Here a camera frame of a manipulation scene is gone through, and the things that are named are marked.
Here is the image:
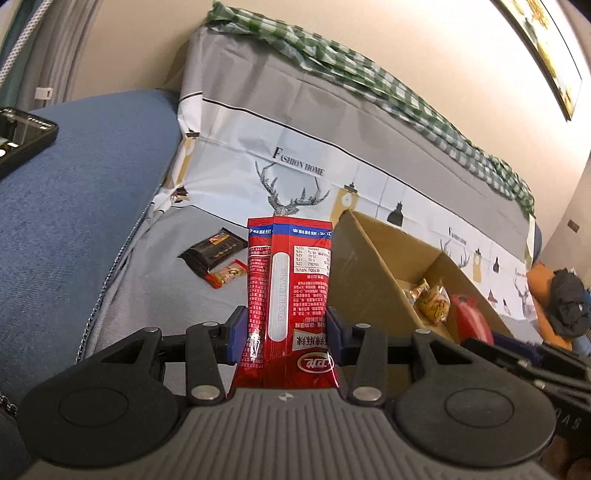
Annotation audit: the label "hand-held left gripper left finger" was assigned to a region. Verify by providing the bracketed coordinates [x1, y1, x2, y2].
[74, 305, 247, 407]

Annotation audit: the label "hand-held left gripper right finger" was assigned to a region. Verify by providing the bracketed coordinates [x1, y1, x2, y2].
[325, 307, 497, 407]

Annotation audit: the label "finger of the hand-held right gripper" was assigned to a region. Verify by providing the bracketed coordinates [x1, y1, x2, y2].
[462, 338, 591, 381]
[531, 377, 591, 407]

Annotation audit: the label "large red snack packet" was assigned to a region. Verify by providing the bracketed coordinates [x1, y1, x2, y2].
[229, 216, 345, 400]

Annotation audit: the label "brown cardboard box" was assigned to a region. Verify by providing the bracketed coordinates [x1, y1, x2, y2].
[325, 209, 515, 400]

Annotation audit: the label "square red snack packet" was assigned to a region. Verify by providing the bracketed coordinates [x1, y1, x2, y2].
[447, 294, 496, 344]

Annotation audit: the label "small red gold candy bar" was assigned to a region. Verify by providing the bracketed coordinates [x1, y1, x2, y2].
[206, 259, 249, 289]

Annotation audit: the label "orange cushion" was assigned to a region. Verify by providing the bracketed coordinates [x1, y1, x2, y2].
[526, 262, 578, 352]

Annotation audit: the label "dark clothes pile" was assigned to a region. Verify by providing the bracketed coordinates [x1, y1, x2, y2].
[549, 268, 591, 340]

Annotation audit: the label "orange snack packet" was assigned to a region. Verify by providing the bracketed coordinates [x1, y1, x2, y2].
[418, 286, 451, 324]

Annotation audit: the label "black snack packet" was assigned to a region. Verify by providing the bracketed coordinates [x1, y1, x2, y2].
[178, 231, 249, 280]

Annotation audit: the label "deer print bed sheet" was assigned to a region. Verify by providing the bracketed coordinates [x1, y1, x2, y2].
[76, 25, 543, 370]

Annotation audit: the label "green checked blanket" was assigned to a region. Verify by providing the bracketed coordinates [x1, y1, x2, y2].
[205, 1, 536, 217]

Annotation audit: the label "black smartphone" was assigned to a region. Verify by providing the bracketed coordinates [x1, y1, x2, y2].
[0, 107, 59, 181]

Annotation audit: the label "light curtain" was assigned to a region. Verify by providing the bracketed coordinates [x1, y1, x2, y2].
[28, 0, 107, 112]

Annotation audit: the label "dark green curtain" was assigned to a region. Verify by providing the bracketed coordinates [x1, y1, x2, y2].
[0, 0, 35, 93]

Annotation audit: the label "framed wall picture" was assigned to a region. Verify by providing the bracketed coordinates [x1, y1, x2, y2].
[492, 0, 585, 121]

